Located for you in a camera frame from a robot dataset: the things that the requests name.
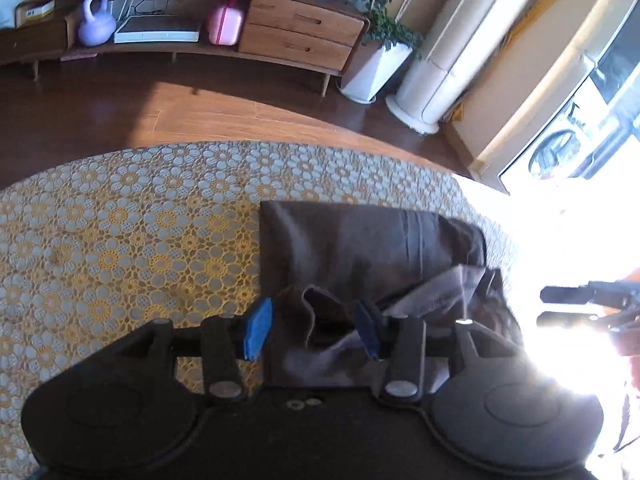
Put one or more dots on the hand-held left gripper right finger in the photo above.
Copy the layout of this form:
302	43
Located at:
367	332

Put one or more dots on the white flat box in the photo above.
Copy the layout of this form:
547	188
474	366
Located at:
155	32

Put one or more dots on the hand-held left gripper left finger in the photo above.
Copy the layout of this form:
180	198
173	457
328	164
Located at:
259	330

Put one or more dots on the small cream box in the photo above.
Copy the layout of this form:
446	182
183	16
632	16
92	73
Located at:
35	12

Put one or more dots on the green plant white planter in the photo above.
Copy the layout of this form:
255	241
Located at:
372	70

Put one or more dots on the gold white lace tablecloth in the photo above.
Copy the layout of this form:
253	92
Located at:
125	220

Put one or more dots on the purple kettlebell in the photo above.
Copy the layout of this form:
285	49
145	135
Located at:
97	27

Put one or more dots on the grey washing machine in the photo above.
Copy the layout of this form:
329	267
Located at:
555	152

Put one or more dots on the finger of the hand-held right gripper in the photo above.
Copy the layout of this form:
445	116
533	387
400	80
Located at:
560	319
565	294

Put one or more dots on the brown t-shirt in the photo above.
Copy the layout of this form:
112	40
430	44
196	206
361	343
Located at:
350	250

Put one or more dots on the white standing air conditioner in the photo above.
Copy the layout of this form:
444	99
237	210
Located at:
450	60

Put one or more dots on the pink case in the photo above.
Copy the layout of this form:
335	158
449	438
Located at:
225	22

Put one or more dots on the wooden tv console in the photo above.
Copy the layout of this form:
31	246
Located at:
300	25

